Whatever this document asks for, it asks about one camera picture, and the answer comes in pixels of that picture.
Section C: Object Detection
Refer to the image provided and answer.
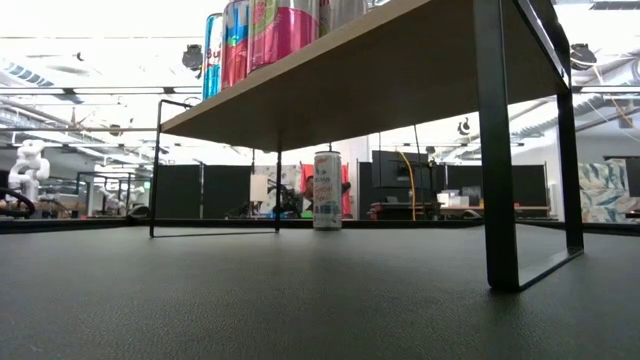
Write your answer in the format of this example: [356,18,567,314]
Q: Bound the leaf patterned panel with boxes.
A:
[577,158,640,225]
[268,164,302,217]

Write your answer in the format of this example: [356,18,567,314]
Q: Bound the white Celsius can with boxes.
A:
[312,151,344,232]

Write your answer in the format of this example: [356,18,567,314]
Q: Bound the small white board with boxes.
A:
[249,173,270,204]

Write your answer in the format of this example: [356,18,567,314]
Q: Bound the white distant robot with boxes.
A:
[97,185,146,217]

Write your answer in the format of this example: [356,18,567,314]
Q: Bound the wooden shelf with black frame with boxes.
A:
[149,0,585,293]

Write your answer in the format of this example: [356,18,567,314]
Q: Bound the yellow hanging cable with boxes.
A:
[398,151,417,222]

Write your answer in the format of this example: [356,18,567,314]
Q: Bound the red banner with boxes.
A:
[299,163,353,220]

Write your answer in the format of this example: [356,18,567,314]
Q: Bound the black overhead fixture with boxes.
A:
[181,43,205,80]
[569,43,599,71]

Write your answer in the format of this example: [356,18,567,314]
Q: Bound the black monitor screen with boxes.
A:
[514,164,549,209]

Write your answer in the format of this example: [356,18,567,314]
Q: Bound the white boxes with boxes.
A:
[437,189,471,209]

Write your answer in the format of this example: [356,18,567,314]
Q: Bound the black equipment cabinet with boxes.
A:
[370,149,436,221]

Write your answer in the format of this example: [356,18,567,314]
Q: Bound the pink and white can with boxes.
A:
[246,0,321,75]
[318,0,371,37]

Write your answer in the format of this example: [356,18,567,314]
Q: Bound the black curved tube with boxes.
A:
[0,187,40,219]

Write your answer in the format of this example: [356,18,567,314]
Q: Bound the silver blue slim can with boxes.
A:
[202,13,225,101]

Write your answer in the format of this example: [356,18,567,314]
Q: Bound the red soda can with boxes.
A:
[221,0,251,91]

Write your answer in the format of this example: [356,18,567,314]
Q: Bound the black partition panel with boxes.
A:
[157,164,254,220]

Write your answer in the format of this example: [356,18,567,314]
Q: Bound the person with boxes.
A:
[302,175,315,214]

